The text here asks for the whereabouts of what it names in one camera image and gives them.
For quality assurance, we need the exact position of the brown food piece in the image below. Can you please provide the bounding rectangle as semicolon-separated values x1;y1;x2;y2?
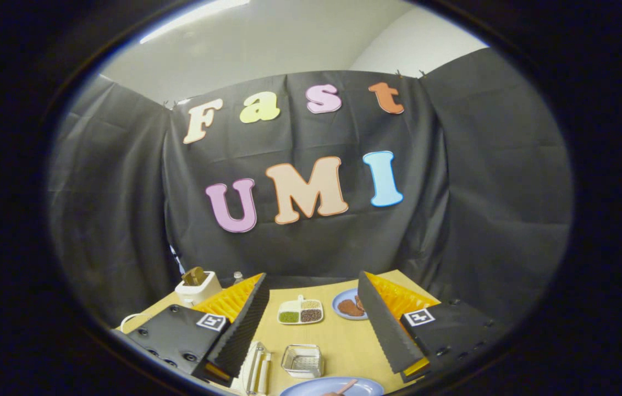
337;295;367;318

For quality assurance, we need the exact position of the large light blue plate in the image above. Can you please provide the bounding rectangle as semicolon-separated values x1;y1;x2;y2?
279;377;386;396

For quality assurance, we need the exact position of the small metal mesh basket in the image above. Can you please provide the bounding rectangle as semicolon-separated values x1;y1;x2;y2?
280;344;325;379

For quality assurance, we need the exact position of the brown toast slice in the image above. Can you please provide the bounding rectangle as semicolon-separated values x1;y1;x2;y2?
181;267;207;287

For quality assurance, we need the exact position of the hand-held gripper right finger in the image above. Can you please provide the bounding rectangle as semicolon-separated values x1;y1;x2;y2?
357;271;512;384

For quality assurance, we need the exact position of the white toaster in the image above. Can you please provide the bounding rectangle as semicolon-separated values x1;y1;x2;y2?
174;269;223;306

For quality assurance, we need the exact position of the small blue plate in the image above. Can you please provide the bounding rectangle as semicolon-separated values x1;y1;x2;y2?
332;288;370;321

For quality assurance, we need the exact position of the pink handled spoon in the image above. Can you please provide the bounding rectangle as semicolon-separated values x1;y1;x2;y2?
322;378;359;396

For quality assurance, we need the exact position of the white wire dish rack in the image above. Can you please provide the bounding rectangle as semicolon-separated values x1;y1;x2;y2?
120;312;153;334

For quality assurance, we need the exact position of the white compartment dish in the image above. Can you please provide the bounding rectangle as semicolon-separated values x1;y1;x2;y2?
277;295;324;326

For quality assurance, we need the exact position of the black backdrop cloth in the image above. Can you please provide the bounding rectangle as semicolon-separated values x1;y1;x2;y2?
48;47;574;331

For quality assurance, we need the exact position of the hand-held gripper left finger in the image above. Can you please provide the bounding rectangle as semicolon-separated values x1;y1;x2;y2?
112;272;271;387

